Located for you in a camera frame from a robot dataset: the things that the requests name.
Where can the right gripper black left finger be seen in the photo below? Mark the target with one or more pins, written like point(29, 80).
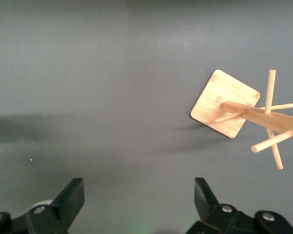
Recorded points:
point(63, 209)

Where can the wooden cup rack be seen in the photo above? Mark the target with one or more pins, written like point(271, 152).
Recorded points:
point(219, 102)

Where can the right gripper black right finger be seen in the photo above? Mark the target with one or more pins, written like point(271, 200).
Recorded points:
point(210, 214)

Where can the dark grey table mat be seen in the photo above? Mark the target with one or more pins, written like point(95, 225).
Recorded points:
point(88, 73)

